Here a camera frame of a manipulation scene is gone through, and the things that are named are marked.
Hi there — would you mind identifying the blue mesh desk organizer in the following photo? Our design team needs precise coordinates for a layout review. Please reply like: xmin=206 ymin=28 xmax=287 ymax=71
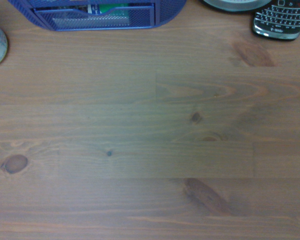
xmin=7 ymin=0 xmax=188 ymax=32

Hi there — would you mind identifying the green and white packet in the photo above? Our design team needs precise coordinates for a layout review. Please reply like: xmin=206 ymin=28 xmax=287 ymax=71
xmin=86 ymin=3 xmax=130 ymax=16

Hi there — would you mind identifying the round silver-rimmed white object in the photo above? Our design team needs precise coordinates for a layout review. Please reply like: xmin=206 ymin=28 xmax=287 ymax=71
xmin=199 ymin=0 xmax=273 ymax=13

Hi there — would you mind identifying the black keypad mobile phone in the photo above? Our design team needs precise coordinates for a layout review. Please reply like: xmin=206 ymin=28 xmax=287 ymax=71
xmin=251 ymin=0 xmax=300 ymax=41

